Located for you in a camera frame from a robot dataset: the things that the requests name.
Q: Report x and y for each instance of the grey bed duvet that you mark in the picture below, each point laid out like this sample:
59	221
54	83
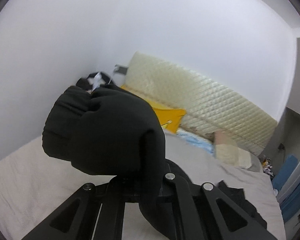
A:
32	184

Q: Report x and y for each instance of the cream quilted headboard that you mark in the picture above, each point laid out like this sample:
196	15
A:
210	106

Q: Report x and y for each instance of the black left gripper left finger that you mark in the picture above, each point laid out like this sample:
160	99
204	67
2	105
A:
92	212

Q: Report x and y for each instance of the black puffer jacket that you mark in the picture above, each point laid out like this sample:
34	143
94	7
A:
113	132

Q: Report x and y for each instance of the wall socket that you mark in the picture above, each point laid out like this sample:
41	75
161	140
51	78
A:
120	69

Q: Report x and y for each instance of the beige pillow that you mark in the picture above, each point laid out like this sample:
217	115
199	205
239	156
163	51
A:
226	149

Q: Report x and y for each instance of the yellow pillow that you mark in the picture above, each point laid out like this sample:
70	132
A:
169	118

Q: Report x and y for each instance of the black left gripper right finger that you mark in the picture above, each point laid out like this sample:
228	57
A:
205	212

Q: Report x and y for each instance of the black bag with bottle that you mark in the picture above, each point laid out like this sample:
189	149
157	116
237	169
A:
93	81

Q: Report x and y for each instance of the cream flat pillow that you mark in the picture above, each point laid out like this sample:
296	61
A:
241	158

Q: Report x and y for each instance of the blue curtain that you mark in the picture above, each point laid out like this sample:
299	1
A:
291	205

